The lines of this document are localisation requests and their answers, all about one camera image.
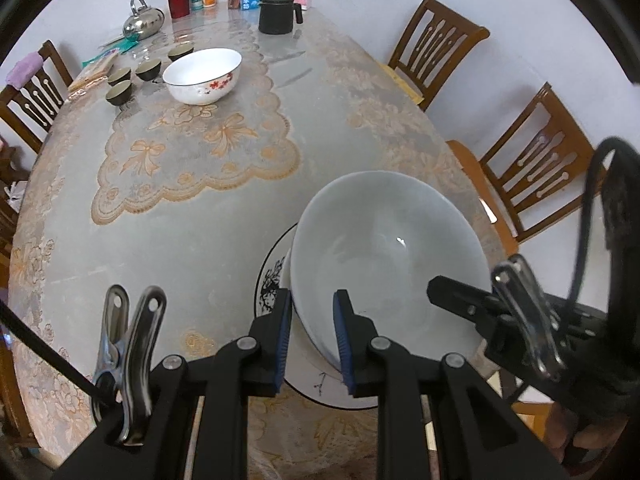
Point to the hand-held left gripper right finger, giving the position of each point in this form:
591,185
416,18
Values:
344,340

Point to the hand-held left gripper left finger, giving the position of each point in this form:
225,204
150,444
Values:
282,340

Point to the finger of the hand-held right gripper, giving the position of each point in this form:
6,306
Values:
460,297

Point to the plum blossom painted plate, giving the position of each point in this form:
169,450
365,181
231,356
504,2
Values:
272,280

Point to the white red-flowered bowl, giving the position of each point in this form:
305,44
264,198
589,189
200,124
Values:
200,85
390,260

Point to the person's right hand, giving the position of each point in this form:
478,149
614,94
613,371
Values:
562,430

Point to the metal spring clip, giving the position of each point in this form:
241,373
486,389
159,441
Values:
130,360
530,320

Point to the wooden dining chair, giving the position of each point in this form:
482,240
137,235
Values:
35,105
540,160
435,40
10,195

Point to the yellow lace doily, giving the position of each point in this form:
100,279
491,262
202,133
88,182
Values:
200,160

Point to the small dark tea cup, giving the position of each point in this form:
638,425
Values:
120,95
149,70
119,76
180,52

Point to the black lidded mug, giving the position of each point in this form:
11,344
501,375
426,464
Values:
277,15

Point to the clear snack packet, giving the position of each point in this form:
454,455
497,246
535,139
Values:
95,70

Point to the stainless steel kettle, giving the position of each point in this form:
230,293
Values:
145,22

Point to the small green jar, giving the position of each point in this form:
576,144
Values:
196,1

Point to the purple cloth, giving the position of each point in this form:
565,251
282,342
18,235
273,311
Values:
24,70

